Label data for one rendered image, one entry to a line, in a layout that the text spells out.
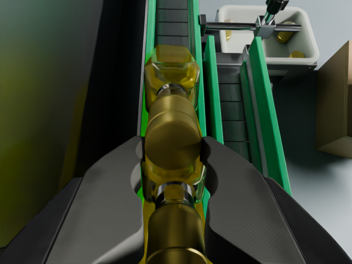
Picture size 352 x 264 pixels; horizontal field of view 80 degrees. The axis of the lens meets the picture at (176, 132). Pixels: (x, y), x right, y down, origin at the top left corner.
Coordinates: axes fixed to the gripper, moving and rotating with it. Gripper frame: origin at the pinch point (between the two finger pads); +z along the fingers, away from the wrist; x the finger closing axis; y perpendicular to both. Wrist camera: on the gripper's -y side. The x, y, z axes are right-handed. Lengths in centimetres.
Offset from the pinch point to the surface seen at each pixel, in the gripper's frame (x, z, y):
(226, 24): 9.0, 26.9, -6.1
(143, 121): -3.5, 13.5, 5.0
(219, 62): 9.4, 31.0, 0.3
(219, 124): 6.2, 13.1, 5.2
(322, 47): 44, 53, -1
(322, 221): 31.7, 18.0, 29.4
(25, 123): -11.7, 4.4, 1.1
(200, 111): 3.9, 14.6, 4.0
